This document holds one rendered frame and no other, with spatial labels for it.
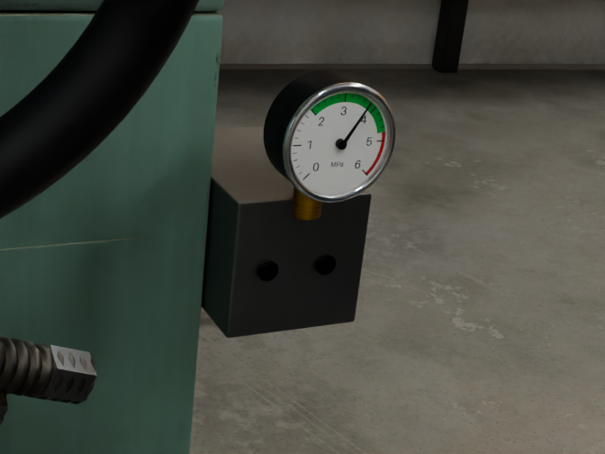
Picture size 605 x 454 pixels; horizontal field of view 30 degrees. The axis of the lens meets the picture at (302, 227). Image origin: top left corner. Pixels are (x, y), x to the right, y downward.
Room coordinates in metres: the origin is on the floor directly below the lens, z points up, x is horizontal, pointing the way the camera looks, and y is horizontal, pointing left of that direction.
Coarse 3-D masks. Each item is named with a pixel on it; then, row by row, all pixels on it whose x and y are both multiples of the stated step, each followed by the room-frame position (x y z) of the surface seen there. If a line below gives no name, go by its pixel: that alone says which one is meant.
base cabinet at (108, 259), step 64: (0, 64) 0.52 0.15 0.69; (192, 64) 0.57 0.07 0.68; (128, 128) 0.55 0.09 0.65; (192, 128) 0.57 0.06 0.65; (64, 192) 0.53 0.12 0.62; (128, 192) 0.55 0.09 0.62; (192, 192) 0.57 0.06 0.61; (0, 256) 0.52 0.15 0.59; (64, 256) 0.53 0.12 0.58; (128, 256) 0.55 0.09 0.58; (192, 256) 0.57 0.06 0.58; (0, 320) 0.52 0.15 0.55; (64, 320) 0.53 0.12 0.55; (128, 320) 0.55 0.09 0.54; (192, 320) 0.57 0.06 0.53; (128, 384) 0.55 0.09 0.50; (192, 384) 0.57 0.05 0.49; (0, 448) 0.52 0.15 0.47; (64, 448) 0.53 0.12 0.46; (128, 448) 0.55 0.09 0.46
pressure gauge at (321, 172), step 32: (288, 96) 0.54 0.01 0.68; (320, 96) 0.53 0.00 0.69; (352, 96) 0.54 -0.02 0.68; (288, 128) 0.52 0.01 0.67; (320, 128) 0.53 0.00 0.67; (384, 128) 0.55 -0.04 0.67; (288, 160) 0.52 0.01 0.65; (320, 160) 0.53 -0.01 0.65; (352, 160) 0.54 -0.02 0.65; (384, 160) 0.55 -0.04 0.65; (320, 192) 0.53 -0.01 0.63; (352, 192) 0.54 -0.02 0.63
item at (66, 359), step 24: (0, 336) 0.43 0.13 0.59; (0, 360) 0.41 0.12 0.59; (24, 360) 0.42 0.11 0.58; (48, 360) 0.43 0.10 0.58; (72, 360) 0.44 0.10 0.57; (0, 384) 0.41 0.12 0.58; (24, 384) 0.42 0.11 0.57; (48, 384) 0.43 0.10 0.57; (72, 384) 0.44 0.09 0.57; (0, 408) 0.43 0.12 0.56
